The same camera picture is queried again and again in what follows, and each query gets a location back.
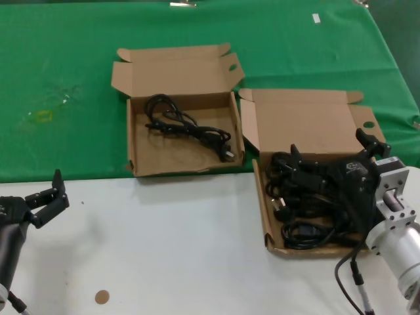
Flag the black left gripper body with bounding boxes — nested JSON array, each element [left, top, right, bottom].
[[0, 196, 33, 287]]

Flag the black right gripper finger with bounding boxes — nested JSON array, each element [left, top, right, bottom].
[[290, 144, 331, 191], [356, 128, 391, 160]]

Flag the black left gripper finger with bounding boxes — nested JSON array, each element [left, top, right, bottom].
[[25, 169, 71, 230]]

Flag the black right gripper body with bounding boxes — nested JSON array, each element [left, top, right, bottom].
[[327, 150, 378, 236]]

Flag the black power cable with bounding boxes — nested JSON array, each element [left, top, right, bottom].
[[267, 188, 348, 224], [264, 150, 298, 198], [144, 94, 238, 163], [280, 218, 370, 251]]

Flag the open brown cardboard box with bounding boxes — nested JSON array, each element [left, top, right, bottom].
[[238, 87, 387, 260], [110, 42, 246, 178]]

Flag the green table cloth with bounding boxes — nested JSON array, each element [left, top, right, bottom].
[[0, 0, 420, 184]]

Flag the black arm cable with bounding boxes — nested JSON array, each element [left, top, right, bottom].
[[333, 241, 367, 315]]

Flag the cable with silver plug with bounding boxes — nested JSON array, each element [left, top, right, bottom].
[[350, 259, 375, 315], [7, 290, 31, 315]]

